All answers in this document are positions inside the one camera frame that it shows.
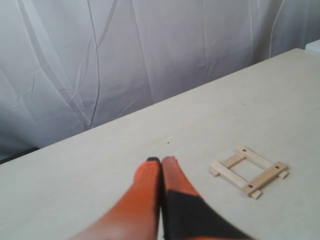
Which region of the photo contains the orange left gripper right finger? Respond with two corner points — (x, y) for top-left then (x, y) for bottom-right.
(161, 156), (252, 240)

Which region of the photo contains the white backdrop curtain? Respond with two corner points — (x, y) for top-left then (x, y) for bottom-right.
(0, 0), (320, 160)

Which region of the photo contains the two-hole wooden bar bottom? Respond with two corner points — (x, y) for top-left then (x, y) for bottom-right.
(236, 146), (274, 169)

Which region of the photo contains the two-hole wooden bar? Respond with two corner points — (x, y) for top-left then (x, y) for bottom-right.
(241, 161), (288, 196)
(236, 146), (274, 169)

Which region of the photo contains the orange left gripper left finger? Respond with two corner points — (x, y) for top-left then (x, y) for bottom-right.
(72, 157), (162, 240)

